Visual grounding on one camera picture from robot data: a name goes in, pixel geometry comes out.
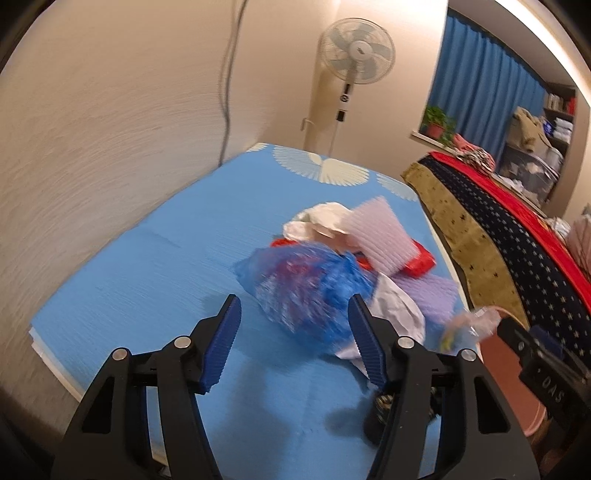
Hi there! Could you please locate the clear plastic wrapper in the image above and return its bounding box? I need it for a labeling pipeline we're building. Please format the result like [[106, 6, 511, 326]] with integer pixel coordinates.
[[440, 307, 501, 353]]

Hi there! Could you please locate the purple foam sheet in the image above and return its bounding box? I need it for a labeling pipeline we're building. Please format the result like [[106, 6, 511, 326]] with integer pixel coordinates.
[[391, 273, 459, 324]]

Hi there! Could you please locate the red plastic bag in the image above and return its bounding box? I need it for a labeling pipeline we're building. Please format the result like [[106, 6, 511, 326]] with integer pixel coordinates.
[[270, 238, 437, 278]]

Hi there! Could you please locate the white paper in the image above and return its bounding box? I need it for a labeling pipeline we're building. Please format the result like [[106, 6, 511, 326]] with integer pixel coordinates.
[[334, 273, 426, 379]]

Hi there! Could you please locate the blue plastic bag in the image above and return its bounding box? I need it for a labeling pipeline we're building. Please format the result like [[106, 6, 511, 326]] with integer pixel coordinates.
[[233, 242, 377, 355]]

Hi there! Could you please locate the white plastic bag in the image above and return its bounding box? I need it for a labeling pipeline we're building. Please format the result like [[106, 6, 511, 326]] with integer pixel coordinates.
[[283, 202, 358, 252]]

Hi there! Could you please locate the star patterned bed blanket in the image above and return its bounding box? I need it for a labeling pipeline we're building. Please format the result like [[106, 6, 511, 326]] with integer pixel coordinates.
[[403, 152, 590, 351]]

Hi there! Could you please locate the blue patterned mattress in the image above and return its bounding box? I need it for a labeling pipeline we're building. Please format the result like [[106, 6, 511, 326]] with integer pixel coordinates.
[[31, 145, 454, 479]]

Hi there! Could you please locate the clear storage bin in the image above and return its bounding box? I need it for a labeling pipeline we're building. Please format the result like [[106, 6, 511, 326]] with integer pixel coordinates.
[[497, 144, 559, 205]]

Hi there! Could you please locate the striped clothing pile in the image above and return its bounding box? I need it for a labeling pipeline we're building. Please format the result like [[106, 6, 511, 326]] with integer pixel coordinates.
[[453, 134, 496, 175]]

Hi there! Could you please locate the beige plush toy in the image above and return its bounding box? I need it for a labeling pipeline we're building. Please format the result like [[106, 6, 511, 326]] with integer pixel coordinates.
[[507, 106, 552, 158]]

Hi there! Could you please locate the wooden shelf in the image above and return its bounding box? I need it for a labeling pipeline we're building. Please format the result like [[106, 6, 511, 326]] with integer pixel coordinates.
[[543, 83, 577, 157]]

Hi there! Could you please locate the potted green plant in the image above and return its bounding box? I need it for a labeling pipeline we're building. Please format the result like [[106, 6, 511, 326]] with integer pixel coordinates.
[[420, 105, 456, 147]]

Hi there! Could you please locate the blue curtain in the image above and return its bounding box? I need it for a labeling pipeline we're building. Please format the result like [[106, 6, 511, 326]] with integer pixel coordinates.
[[427, 10, 546, 158]]

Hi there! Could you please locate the white standing fan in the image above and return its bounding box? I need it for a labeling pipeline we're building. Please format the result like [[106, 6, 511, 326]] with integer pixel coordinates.
[[301, 17, 396, 155]]

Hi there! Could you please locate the grey wall cable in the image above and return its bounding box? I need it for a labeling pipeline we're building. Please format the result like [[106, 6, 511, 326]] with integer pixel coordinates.
[[216, 0, 250, 167]]

